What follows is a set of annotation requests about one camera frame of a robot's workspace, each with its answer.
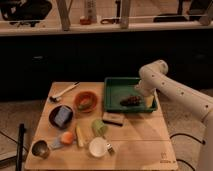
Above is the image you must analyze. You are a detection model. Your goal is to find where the orange bowl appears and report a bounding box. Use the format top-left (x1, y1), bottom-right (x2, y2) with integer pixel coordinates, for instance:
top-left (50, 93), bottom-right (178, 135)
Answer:
top-left (74, 91), bottom-right (98, 113)

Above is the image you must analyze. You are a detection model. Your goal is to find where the black floor cable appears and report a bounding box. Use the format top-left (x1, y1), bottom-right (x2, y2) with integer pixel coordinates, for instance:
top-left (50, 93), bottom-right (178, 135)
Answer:
top-left (169, 132), bottom-right (206, 171)

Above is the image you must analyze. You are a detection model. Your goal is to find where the green plastic tray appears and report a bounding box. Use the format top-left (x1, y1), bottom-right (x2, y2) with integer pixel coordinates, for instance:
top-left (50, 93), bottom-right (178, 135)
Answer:
top-left (104, 77), bottom-right (158, 113)

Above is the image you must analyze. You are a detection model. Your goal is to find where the black office chair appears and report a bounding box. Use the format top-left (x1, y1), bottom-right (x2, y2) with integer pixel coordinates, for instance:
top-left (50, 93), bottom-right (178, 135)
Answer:
top-left (0, 0), bottom-right (52, 27)

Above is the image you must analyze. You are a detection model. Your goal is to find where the green cup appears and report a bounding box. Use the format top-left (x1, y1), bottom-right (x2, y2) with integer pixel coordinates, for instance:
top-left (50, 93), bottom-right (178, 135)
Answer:
top-left (92, 119), bottom-right (108, 136)

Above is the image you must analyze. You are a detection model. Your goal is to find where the small metal cup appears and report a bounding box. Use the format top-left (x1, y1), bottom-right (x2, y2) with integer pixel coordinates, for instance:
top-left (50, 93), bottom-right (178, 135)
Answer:
top-left (32, 140), bottom-right (50, 159)

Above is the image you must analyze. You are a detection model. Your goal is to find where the wooden block eraser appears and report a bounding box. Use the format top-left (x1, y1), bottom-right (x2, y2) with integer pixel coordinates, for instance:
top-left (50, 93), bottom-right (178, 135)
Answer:
top-left (102, 112), bottom-right (124, 126)

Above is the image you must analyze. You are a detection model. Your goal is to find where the orange peach toy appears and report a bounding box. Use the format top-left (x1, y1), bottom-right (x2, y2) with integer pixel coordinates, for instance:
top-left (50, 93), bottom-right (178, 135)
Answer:
top-left (60, 131), bottom-right (74, 145)

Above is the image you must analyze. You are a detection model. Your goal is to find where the red object on floor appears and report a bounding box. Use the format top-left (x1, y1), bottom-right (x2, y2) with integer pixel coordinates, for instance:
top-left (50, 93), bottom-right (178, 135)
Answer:
top-left (79, 16), bottom-right (91, 25)

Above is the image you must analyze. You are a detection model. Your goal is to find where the dark brown plate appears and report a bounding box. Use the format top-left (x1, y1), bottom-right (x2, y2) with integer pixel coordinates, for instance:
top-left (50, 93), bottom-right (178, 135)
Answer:
top-left (49, 105), bottom-right (73, 129)

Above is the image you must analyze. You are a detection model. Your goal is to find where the black pole stand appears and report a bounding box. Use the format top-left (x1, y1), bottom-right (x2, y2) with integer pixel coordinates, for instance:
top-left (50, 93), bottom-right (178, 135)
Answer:
top-left (15, 123), bottom-right (25, 171)

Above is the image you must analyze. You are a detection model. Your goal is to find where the wooden table leg left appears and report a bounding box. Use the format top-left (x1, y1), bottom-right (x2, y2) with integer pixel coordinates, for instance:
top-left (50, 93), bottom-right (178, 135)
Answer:
top-left (56, 0), bottom-right (70, 31)

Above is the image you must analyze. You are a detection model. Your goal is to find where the green vegetable toy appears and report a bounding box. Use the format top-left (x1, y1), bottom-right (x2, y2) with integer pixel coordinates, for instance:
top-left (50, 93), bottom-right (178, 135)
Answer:
top-left (78, 99), bottom-right (92, 110)

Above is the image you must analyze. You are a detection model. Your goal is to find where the blue sponge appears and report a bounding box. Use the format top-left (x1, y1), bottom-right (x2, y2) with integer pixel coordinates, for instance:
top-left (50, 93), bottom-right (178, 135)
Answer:
top-left (54, 106), bottom-right (71, 127)

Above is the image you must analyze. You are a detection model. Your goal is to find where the dark grape bunch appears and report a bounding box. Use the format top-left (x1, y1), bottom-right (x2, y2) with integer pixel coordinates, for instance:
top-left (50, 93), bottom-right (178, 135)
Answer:
top-left (120, 96), bottom-right (141, 106)

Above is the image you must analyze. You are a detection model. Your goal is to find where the wooden table leg right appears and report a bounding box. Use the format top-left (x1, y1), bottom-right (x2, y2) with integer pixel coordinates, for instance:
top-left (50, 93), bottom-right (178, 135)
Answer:
top-left (120, 0), bottom-right (131, 29)

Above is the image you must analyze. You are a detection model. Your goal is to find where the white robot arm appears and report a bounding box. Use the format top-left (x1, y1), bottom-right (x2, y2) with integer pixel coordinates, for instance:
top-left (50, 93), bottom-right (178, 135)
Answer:
top-left (135, 60), bottom-right (213, 171)

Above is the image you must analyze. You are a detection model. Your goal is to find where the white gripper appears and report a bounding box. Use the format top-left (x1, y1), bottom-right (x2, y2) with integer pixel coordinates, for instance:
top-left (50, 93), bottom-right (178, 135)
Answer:
top-left (135, 80), bottom-right (155, 108)

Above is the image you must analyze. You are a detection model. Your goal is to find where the wooden table leg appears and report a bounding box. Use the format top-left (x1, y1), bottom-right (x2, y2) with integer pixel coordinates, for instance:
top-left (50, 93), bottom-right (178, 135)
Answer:
top-left (56, 0), bottom-right (70, 31)
top-left (120, 0), bottom-right (131, 29)

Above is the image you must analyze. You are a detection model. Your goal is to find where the white cup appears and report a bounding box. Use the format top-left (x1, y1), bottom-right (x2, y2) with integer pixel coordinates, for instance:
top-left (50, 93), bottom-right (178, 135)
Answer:
top-left (89, 137), bottom-right (107, 158)

